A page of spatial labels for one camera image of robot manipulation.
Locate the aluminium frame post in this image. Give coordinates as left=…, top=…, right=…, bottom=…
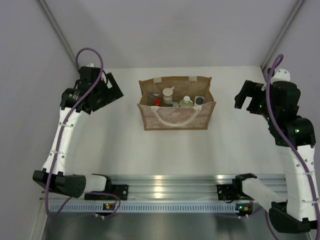
left=260, top=0, right=306, bottom=72
left=35, top=0, right=78, bottom=70

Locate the beige pump dispenser bottle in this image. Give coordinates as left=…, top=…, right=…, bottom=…
left=162, top=87, right=175, bottom=104

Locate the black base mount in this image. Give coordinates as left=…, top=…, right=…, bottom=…
left=216, top=184, right=251, bottom=203
left=84, top=184, right=129, bottom=201

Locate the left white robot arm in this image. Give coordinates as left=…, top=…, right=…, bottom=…
left=32, top=66, right=123, bottom=200

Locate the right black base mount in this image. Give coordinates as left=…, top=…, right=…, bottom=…
left=216, top=184, right=251, bottom=203

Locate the white tube black cap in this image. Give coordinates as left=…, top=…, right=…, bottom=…
left=194, top=96, right=205, bottom=106

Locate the yellow bottle red cap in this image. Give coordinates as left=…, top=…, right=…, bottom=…
left=153, top=99, right=161, bottom=106

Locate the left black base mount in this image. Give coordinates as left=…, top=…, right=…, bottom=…
left=84, top=184, right=129, bottom=201

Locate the left aluminium frame post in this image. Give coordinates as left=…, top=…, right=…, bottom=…
left=35, top=0, right=78, bottom=70

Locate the burlap canvas tote bag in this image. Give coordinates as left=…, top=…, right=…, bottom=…
left=137, top=76, right=216, bottom=131

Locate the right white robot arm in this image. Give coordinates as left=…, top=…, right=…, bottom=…
left=232, top=68, right=320, bottom=234

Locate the pale green lotion bottle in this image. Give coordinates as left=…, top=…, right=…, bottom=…
left=178, top=95, right=194, bottom=108

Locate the perforated grey cable duct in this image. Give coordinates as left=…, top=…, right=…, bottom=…
left=61, top=202, right=239, bottom=214

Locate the right aluminium frame post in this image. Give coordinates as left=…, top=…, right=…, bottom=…
left=260, top=0, right=306, bottom=72

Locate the aluminium mounting rail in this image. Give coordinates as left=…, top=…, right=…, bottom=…
left=39, top=174, right=288, bottom=203

